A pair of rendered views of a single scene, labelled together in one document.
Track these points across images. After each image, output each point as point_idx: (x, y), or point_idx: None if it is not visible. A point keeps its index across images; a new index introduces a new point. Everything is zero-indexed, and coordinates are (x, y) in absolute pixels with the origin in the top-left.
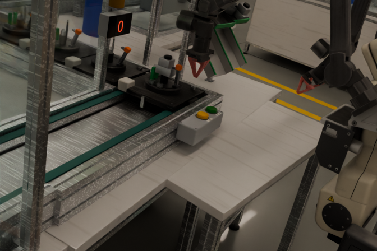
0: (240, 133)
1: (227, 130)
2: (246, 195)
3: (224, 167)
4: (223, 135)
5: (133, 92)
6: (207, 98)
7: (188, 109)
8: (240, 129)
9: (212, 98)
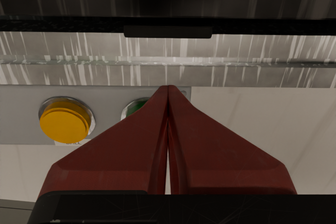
0: (255, 119)
1: (243, 90)
2: (9, 198)
3: (49, 148)
4: (203, 92)
5: None
6: (268, 57)
7: (69, 54)
8: (286, 110)
9: (297, 71)
